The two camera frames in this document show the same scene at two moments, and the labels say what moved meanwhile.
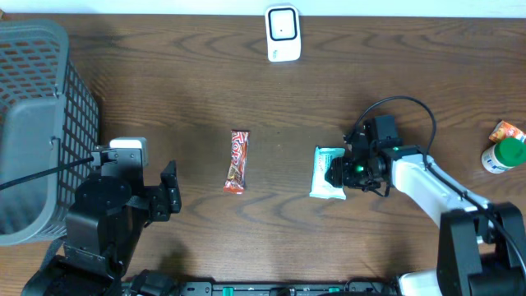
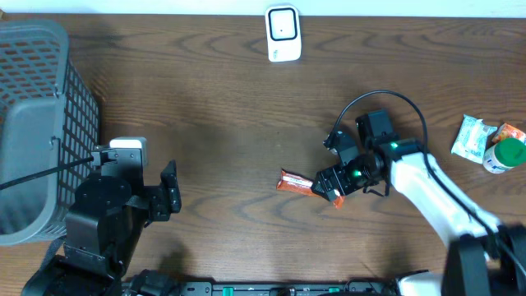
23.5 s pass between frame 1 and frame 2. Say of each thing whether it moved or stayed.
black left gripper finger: stayed
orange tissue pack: stayed
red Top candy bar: moved
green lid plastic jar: stayed
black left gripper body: stayed
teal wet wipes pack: moved
